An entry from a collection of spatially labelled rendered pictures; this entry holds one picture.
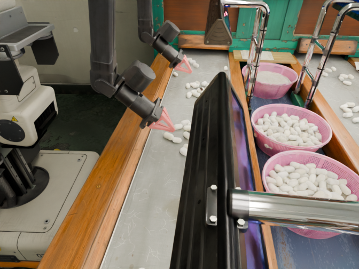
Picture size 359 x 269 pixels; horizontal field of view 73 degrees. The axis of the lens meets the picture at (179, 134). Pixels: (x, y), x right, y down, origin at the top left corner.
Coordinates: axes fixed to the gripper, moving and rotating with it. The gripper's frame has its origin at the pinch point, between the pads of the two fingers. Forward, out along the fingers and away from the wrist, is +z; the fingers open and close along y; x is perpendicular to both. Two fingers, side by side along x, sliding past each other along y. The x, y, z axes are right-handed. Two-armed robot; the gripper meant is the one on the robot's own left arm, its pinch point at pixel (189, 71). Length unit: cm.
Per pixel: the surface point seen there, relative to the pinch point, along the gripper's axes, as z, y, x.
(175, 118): 3.2, -26.6, 7.8
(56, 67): -78, 114, 134
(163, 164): 3, -52, 8
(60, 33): -89, 115, 100
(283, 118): 34.4, -21.3, -19.1
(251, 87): 20.4, -10.7, -16.3
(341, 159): 46, -41, -27
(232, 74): 18.7, 11.8, -8.9
